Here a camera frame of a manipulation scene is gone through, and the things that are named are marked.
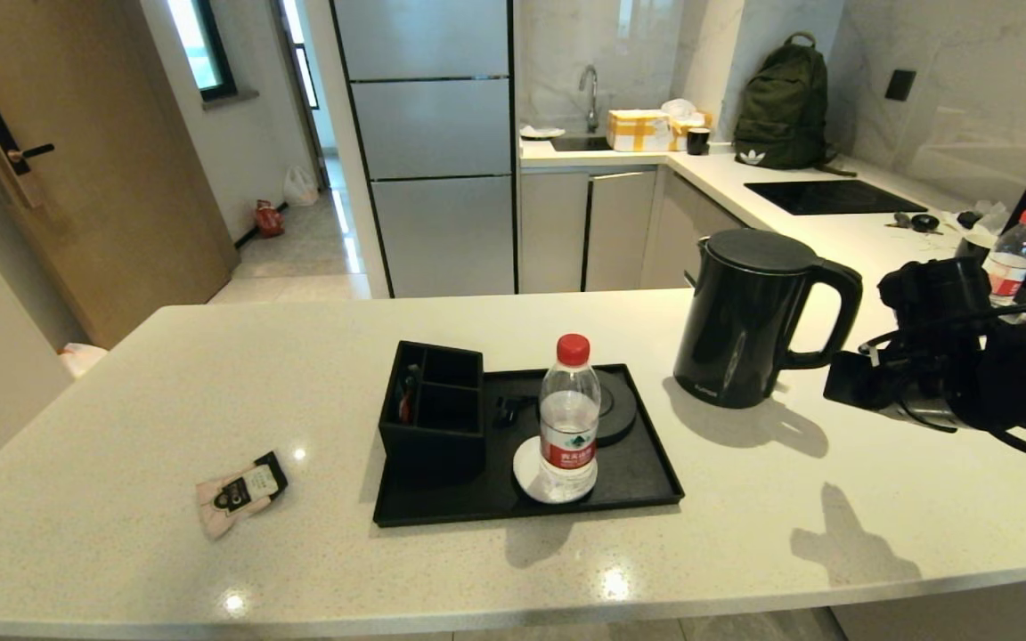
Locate black electric kettle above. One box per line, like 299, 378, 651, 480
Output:
673, 228, 863, 409

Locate pink white tea packet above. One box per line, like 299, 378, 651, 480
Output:
195, 451, 289, 542

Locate red-label water bottle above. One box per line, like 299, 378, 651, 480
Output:
983, 209, 1026, 306
540, 334, 603, 501

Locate black round kettle base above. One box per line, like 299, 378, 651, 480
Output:
590, 367, 638, 446

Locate crumpled white tissue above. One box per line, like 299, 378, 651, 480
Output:
945, 203, 1010, 250

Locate black induction cooktop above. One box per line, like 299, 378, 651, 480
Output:
744, 181, 928, 217

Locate black serving tray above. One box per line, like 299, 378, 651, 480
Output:
374, 363, 686, 528

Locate dark green backpack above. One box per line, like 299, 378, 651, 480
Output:
733, 32, 857, 176

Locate white kitchen base cabinets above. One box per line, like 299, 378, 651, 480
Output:
517, 165, 745, 295

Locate yellow-taped cardboard box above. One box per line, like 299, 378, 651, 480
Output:
607, 110, 674, 153

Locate white round coaster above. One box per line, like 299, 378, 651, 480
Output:
513, 434, 599, 505

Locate chrome kitchen faucet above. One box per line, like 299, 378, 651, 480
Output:
578, 65, 601, 134

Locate black organizer box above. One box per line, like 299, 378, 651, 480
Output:
379, 341, 487, 486

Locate silver tall refrigerator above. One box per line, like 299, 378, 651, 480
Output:
330, 0, 518, 299

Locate dark-framed window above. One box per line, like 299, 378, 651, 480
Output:
166, 0, 238, 103

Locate white trash bag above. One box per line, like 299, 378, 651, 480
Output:
59, 344, 109, 379

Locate brown wooden door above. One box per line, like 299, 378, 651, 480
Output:
0, 0, 240, 350

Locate black door lock handle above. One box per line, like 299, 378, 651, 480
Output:
0, 102, 57, 210

